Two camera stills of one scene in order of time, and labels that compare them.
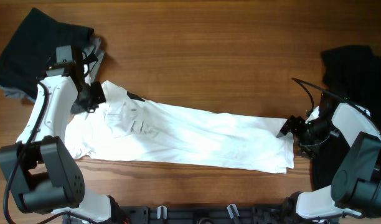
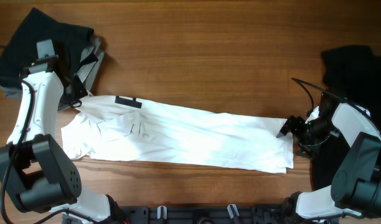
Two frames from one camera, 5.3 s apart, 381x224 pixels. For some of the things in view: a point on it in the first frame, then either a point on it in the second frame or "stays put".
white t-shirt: x=127 y=127 stays put
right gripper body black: x=311 y=134 stays put
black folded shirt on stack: x=23 y=60 stays put
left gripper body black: x=91 y=98 → x=76 y=91
